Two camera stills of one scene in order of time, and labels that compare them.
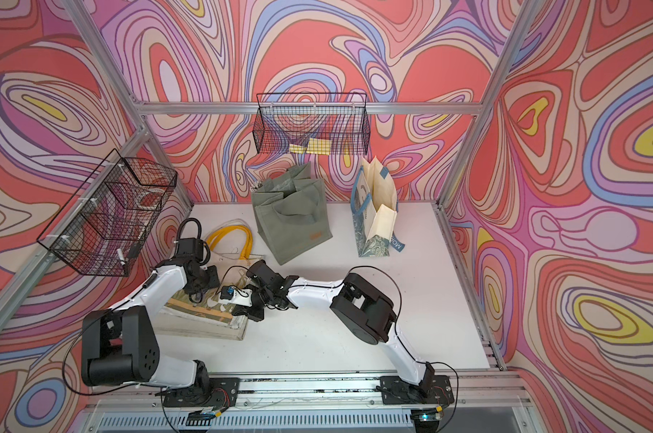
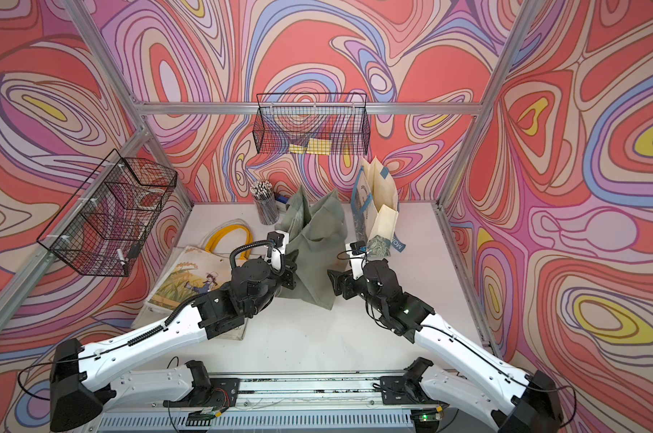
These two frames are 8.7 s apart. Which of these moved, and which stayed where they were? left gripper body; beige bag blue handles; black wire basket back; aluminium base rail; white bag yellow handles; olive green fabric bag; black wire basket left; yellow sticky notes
Moved: left gripper body; white bag yellow handles; olive green fabric bag
Stayed: black wire basket left; aluminium base rail; yellow sticky notes; black wire basket back; beige bag blue handles
